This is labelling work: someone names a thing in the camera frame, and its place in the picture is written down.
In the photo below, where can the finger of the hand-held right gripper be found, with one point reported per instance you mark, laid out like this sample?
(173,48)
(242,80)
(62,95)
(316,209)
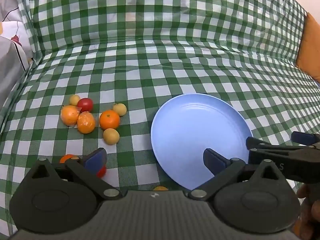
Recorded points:
(302,137)
(255,143)

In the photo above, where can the green checked cloth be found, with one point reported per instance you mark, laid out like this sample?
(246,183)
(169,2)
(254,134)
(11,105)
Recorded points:
(175,55)

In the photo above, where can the small red cherry tomato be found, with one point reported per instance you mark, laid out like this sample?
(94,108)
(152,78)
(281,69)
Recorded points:
(102,172)

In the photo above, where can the small yellow round fruit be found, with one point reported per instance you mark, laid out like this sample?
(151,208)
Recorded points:
(74,100)
(111,136)
(119,109)

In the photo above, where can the person's right hand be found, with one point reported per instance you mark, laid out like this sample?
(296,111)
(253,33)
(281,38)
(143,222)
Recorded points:
(305,221)

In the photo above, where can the light blue plate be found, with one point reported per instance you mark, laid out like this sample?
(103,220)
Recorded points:
(197,130)

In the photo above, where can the orange cushion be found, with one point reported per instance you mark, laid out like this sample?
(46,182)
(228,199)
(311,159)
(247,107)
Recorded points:
(310,50)

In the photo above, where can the white printed bedding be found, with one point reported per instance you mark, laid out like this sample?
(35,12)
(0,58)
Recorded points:
(11,62)

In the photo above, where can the plastic-wrapped orange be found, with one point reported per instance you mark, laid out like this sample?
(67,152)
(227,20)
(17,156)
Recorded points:
(69,115)
(86,123)

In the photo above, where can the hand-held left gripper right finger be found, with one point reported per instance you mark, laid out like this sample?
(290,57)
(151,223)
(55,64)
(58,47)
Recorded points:
(213,160)

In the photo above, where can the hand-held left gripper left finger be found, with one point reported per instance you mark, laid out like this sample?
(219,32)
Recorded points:
(95,160)

